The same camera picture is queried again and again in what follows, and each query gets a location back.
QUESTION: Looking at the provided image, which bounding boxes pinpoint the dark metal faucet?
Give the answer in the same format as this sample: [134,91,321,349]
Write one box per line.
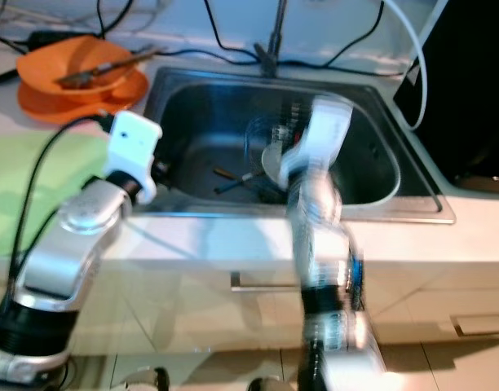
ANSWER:
[254,0,287,78]

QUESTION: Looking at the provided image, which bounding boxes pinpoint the orange plate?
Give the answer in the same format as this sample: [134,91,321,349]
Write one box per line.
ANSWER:
[17,72,151,125]

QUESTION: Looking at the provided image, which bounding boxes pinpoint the grey right robot foot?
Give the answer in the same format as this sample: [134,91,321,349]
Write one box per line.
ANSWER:
[245,376,287,391]

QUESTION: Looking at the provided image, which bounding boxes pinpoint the green plate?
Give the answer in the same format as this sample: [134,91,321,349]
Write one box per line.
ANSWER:
[0,134,112,257]

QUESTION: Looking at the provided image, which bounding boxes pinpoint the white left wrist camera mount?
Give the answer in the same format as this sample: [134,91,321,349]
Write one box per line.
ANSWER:
[103,110,163,204]

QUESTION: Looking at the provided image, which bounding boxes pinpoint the silver drawer handle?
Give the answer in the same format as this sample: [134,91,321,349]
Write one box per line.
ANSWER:
[231,271,299,292]
[449,314,499,339]

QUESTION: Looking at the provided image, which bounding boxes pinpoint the black appliance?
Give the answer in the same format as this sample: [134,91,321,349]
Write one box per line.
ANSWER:
[392,0,499,192]

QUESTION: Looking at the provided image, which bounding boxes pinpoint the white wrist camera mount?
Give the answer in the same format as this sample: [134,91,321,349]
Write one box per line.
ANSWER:
[282,96,352,188]
[103,110,163,204]

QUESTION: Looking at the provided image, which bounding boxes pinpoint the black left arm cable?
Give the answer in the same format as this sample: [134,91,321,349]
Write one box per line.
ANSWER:
[5,114,120,270]

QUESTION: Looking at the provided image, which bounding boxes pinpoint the white kitchen cabinet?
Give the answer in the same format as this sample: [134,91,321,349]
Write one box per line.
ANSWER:
[0,253,499,347]

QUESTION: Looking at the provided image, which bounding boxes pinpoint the black power adapter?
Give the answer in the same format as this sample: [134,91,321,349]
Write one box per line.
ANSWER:
[29,31,87,48]

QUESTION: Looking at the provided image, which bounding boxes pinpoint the orange bowl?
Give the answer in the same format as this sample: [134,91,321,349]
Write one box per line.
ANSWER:
[17,37,136,103]

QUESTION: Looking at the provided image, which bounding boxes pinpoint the grey left robot foot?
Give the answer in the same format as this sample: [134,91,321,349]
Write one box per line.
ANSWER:
[119,368,169,391]

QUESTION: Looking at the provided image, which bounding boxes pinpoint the grey robot foot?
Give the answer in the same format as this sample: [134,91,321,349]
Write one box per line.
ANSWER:
[245,376,287,391]
[119,368,169,391]

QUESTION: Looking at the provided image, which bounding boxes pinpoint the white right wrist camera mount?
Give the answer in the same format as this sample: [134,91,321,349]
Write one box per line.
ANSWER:
[282,96,352,188]

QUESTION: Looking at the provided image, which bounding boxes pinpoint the white hose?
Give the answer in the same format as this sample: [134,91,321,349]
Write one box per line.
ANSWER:
[388,0,428,131]

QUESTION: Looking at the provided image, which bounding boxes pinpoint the brown handled metal utensil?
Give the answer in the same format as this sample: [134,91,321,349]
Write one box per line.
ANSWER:
[58,47,157,89]

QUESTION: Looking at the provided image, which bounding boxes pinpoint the white bowl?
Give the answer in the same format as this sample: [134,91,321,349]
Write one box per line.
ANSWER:
[245,118,307,192]

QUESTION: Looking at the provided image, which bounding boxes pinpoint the stainless steel sink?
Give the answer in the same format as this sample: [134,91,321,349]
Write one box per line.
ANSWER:
[142,65,456,225]

